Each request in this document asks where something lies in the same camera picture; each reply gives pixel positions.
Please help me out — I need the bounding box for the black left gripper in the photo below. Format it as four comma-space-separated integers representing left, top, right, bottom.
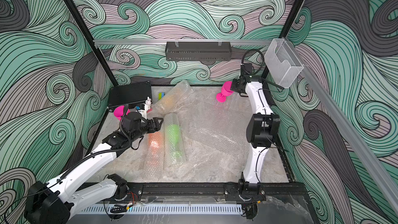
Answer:
130, 117, 163, 143

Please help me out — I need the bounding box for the pink wine glass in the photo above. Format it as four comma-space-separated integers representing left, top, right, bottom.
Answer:
216, 81, 233, 103
114, 106, 130, 121

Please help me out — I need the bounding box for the bubble green glass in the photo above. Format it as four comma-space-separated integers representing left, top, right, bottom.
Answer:
164, 113, 186, 168

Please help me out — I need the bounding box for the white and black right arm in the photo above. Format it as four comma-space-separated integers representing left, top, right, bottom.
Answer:
231, 76, 280, 193

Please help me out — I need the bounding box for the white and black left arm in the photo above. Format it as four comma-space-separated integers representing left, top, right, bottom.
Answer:
23, 113, 163, 224

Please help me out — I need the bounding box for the bubble wrapped yellow glass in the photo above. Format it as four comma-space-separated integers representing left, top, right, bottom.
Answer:
152, 80, 193, 115

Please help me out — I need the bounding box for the bubble wrapped orange glass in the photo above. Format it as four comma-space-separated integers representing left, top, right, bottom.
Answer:
143, 130, 165, 181

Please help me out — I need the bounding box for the white bunny phone stand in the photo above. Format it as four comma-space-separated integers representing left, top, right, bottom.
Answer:
136, 96, 152, 115

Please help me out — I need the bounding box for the black ribbed case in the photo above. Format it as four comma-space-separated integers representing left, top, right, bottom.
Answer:
107, 81, 152, 112

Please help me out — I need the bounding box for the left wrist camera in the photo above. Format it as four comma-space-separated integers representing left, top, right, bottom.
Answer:
121, 112, 142, 133

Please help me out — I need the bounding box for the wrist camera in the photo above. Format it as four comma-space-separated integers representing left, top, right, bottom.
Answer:
240, 63, 253, 76
121, 112, 142, 133

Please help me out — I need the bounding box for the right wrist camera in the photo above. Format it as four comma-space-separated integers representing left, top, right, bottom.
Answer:
240, 63, 253, 76

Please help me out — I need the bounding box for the clear acrylic wall bin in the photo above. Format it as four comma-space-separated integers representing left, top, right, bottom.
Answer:
264, 38, 303, 88

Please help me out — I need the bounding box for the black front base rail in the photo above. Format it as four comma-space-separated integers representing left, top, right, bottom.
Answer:
125, 182, 307, 202

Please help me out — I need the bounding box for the aluminium back rail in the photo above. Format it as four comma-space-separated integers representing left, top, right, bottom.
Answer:
93, 38, 272, 46

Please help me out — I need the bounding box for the aluminium rail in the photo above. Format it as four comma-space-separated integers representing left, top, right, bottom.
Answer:
93, 38, 272, 46
286, 39, 398, 213

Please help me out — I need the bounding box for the black wall tray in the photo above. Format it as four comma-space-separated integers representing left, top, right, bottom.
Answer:
165, 42, 232, 62

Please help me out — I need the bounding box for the white slotted cable duct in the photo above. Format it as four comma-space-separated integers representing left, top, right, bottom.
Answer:
79, 204, 243, 215

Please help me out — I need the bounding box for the aluminium right rail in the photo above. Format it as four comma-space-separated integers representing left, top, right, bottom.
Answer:
286, 39, 398, 213

